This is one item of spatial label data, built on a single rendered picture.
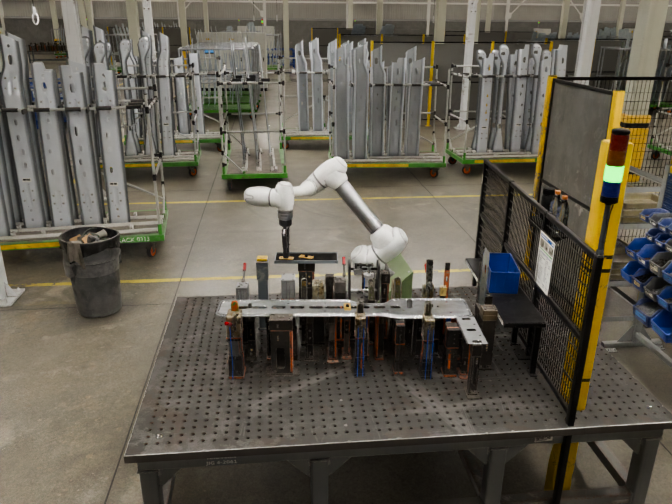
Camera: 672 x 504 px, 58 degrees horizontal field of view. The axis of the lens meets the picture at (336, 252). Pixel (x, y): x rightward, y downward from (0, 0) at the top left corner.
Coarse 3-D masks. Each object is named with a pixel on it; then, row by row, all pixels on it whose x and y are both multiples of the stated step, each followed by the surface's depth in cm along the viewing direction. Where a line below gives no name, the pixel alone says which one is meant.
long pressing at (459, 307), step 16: (224, 304) 332; (240, 304) 332; (256, 304) 332; (272, 304) 332; (288, 304) 332; (304, 304) 333; (320, 304) 333; (336, 304) 333; (352, 304) 333; (368, 304) 333; (384, 304) 333; (400, 304) 333; (416, 304) 334; (448, 304) 334; (464, 304) 334
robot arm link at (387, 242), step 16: (336, 160) 381; (320, 176) 383; (336, 176) 382; (352, 192) 386; (352, 208) 388; (368, 208) 389; (368, 224) 388; (384, 224) 391; (384, 240) 386; (400, 240) 385; (384, 256) 389
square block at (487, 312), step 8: (480, 312) 320; (488, 312) 314; (496, 312) 314; (480, 320) 321; (488, 320) 316; (496, 320) 316; (488, 328) 318; (488, 336) 320; (488, 344) 321; (488, 352) 323; (480, 360) 325; (488, 360) 325; (480, 368) 326; (488, 368) 326
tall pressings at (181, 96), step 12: (132, 48) 1146; (132, 60) 1131; (156, 60) 1133; (180, 60) 1162; (192, 60) 1165; (132, 72) 1131; (156, 72) 1143; (180, 72) 1168; (132, 84) 1136; (180, 84) 1173; (192, 84) 1176; (132, 96) 1163; (180, 96) 1179; (180, 108) 1185; (180, 120) 1191; (180, 132) 1198; (204, 132) 1212
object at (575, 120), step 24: (552, 96) 549; (576, 96) 504; (600, 96) 466; (552, 120) 551; (576, 120) 504; (600, 120) 467; (552, 144) 552; (576, 144) 505; (600, 144) 468; (552, 168) 554; (576, 168) 507; (576, 192) 509; (576, 216) 511; (552, 288) 559
